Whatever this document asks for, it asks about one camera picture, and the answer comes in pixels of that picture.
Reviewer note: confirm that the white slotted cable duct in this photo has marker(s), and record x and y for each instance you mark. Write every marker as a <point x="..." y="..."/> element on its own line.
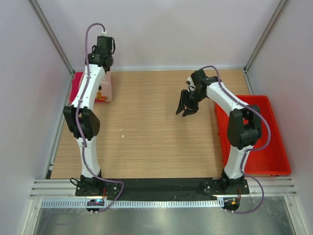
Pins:
<point x="95" y="203"/>

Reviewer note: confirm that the aluminium frame post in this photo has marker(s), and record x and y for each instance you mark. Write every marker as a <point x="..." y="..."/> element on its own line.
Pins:
<point x="48" y="29"/>
<point x="282" y="4"/>

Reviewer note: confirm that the right aluminium frame post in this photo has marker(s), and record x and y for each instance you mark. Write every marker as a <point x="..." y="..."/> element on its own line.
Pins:
<point x="282" y="4"/>

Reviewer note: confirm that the folded magenta t shirt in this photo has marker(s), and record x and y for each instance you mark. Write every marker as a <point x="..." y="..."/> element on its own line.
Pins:
<point x="75" y="85"/>

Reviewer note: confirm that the dusty pink t shirt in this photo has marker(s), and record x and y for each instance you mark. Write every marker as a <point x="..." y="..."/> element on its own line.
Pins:
<point x="104" y="93"/>

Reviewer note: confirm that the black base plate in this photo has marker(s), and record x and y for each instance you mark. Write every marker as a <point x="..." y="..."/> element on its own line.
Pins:
<point x="162" y="189"/>

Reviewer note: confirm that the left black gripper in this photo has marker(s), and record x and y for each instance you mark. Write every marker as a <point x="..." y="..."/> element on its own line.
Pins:
<point x="95" y="47"/>

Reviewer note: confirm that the aluminium rail profile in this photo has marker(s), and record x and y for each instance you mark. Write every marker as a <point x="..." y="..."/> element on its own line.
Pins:
<point x="52" y="188"/>

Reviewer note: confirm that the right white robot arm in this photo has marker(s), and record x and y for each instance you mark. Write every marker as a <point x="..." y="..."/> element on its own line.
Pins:
<point x="244" y="122"/>

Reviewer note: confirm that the left aluminium frame post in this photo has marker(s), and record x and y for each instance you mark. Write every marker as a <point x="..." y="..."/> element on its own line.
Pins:
<point x="48" y="29"/>

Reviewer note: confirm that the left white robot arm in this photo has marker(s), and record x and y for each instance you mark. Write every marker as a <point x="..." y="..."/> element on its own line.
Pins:
<point x="83" y="122"/>

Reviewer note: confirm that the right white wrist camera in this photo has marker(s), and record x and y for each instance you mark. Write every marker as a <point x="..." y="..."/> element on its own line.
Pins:
<point x="191" y="85"/>

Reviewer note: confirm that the red plastic bin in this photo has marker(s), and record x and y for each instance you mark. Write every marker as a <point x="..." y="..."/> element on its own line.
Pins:
<point x="273" y="159"/>

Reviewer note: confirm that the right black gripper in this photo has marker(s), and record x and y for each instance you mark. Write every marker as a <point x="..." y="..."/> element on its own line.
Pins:
<point x="184" y="100"/>

